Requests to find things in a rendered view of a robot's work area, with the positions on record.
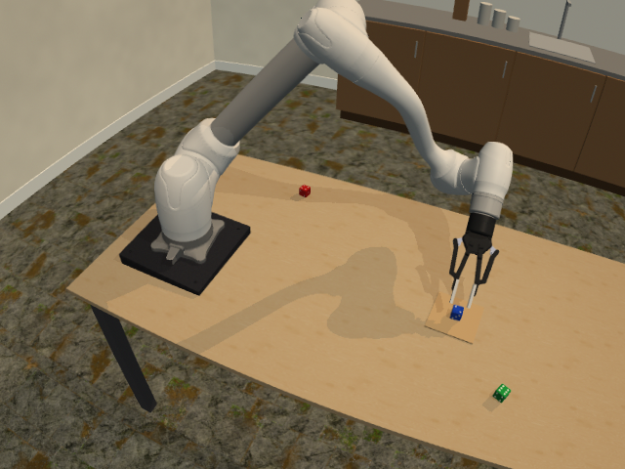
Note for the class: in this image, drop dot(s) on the blue die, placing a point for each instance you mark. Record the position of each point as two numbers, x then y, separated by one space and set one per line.
457 312

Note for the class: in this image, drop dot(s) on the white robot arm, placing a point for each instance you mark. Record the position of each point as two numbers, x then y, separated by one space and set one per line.
182 194

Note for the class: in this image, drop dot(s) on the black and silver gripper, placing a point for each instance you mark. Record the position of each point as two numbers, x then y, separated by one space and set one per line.
477 240

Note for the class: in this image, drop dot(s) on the green die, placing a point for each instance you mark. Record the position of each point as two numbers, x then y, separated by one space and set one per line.
501 393

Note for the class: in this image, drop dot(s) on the orange mat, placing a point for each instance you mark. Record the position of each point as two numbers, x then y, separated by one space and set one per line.
465 329

